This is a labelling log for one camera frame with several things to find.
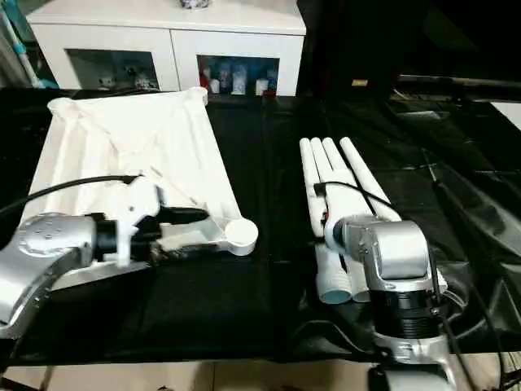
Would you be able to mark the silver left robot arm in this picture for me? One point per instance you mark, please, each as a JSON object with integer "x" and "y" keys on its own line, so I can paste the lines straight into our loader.
{"x": 49, "y": 240}

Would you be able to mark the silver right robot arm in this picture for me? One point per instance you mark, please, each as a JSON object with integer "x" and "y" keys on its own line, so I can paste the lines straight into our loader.
{"x": 399, "y": 252}

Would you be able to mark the white plastic table leg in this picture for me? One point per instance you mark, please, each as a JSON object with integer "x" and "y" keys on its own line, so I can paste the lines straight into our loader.
{"x": 317, "y": 163}
{"x": 362, "y": 171}
{"x": 306, "y": 171}
{"x": 334, "y": 163}

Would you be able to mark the teal and white pole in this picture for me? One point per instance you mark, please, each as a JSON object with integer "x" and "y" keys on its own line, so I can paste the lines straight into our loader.
{"x": 45, "y": 83}

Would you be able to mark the long black rod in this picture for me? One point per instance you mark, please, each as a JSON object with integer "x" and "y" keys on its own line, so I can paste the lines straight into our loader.
{"x": 456, "y": 81}

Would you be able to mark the white glass door cabinet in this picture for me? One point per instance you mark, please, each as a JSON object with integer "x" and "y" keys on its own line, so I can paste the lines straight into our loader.
{"x": 171, "y": 45}

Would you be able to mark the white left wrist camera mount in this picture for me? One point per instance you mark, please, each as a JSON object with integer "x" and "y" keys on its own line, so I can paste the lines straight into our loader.
{"x": 140, "y": 199}

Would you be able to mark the small grey patterned ornament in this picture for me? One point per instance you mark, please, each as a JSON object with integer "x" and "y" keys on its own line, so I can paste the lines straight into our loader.
{"x": 194, "y": 3}

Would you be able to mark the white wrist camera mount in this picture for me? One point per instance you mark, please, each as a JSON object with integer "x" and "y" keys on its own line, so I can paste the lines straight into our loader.
{"x": 140, "y": 199}
{"x": 335, "y": 212}

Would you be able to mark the black work mat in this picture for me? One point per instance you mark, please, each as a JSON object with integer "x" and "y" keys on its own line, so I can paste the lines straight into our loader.
{"x": 244, "y": 305}

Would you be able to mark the flat white board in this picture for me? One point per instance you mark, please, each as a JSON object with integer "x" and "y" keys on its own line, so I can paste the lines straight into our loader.
{"x": 509, "y": 114}

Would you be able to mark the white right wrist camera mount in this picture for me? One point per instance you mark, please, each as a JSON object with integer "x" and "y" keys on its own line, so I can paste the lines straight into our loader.
{"x": 335, "y": 212}

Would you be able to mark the small yellow label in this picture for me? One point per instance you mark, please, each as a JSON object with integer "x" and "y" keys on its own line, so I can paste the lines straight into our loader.
{"x": 360, "y": 82}

